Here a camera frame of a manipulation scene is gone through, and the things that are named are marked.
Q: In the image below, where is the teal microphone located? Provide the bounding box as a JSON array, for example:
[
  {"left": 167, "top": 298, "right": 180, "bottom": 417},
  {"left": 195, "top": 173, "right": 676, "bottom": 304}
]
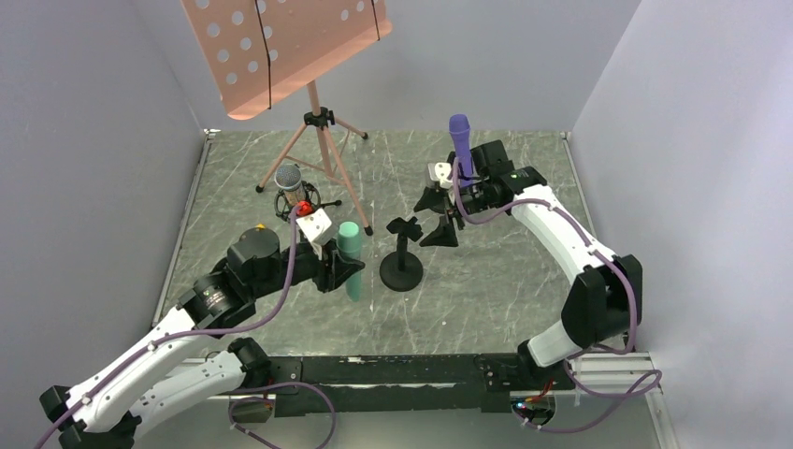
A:
[{"left": 337, "top": 221, "right": 363, "bottom": 303}]

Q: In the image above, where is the purple microphone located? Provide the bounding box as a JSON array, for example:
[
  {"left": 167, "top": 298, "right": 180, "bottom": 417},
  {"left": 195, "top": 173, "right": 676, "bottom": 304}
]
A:
[{"left": 448, "top": 113, "right": 475, "bottom": 187}]

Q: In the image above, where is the glitter silver microphone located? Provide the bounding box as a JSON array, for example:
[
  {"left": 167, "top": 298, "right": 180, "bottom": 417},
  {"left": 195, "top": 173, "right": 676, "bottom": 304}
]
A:
[{"left": 274, "top": 164, "right": 308, "bottom": 208}]

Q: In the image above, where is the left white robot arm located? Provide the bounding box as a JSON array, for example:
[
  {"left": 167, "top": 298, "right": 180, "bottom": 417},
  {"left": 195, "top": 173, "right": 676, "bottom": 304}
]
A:
[{"left": 36, "top": 227, "right": 365, "bottom": 448}]

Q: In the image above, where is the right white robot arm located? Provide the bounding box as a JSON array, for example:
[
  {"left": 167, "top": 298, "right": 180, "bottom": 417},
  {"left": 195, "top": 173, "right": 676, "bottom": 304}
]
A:
[{"left": 414, "top": 140, "right": 642, "bottom": 369}]

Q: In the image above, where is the pink music stand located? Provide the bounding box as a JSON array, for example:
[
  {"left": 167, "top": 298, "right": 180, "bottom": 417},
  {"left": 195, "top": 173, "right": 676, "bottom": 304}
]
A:
[{"left": 181, "top": 0, "right": 393, "bottom": 235}]

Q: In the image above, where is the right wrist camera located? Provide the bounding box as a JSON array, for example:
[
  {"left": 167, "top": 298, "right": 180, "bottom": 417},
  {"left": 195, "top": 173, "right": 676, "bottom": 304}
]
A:
[{"left": 425, "top": 162, "right": 453, "bottom": 190}]

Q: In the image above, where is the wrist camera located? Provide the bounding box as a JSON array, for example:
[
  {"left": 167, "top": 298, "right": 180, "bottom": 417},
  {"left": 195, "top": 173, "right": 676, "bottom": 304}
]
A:
[
  {"left": 296, "top": 206, "right": 338, "bottom": 248},
  {"left": 425, "top": 162, "right": 453, "bottom": 190}
]

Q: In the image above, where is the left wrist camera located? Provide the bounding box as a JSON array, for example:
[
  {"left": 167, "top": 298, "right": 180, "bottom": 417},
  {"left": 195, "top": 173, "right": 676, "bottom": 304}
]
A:
[{"left": 296, "top": 206, "right": 338, "bottom": 248}]

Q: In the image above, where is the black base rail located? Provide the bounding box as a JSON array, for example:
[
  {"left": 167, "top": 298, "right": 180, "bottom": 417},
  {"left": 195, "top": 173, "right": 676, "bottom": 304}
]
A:
[{"left": 231, "top": 353, "right": 570, "bottom": 417}]

